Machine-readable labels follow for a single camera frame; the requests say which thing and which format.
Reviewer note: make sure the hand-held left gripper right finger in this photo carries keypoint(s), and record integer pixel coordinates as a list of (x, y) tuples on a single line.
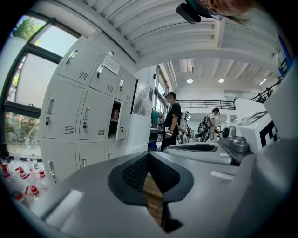
[(200, 197)]

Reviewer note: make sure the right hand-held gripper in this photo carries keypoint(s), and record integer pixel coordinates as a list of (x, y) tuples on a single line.
[(251, 134)]

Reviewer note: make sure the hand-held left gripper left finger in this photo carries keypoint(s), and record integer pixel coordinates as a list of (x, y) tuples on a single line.
[(93, 197)]

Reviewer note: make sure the white metal locker cabinet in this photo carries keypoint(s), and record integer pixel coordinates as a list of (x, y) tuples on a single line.
[(62, 109)]

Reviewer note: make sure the black robot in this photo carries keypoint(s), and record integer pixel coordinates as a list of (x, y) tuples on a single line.
[(204, 130)]

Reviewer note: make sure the black metal railing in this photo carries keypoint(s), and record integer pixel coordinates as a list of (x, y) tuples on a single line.
[(205, 101)]

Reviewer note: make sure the white partition panel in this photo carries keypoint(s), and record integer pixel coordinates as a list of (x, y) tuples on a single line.
[(137, 134)]

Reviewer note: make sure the round ceiling light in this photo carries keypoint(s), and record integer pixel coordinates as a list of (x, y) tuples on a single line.
[(221, 80), (189, 81)]

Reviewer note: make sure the group of red-labelled clear bottles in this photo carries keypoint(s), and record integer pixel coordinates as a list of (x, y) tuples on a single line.
[(21, 173)]

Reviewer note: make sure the glossy poster board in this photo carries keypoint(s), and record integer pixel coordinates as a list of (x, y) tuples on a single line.
[(140, 100)]

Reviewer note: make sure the white ceiling air conditioner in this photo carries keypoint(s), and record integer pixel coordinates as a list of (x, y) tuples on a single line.
[(187, 66)]

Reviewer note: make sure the pink bottle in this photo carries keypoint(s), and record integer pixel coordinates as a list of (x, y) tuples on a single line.
[(115, 114)]

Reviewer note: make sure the black sloped stair railing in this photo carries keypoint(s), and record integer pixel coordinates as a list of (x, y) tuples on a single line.
[(267, 89)]

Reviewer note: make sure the long ceiling light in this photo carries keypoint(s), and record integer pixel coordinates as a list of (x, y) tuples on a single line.
[(263, 81)]

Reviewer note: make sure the white paper notice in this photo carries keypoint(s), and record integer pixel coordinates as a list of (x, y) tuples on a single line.
[(111, 65)]

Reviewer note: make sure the large black-framed window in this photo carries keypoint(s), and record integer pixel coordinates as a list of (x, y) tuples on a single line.
[(32, 79)]

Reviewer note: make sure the thin-rimmed eyeglasses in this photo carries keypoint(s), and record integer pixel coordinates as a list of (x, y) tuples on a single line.
[(216, 15)]

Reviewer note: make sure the teal headband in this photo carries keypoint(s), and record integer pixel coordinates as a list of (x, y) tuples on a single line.
[(198, 7)]

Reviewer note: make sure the person's head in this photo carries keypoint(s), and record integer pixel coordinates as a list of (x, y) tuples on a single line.
[(230, 5)]

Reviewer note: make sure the black head-mounted camera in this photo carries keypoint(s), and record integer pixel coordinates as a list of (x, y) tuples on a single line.
[(187, 12)]

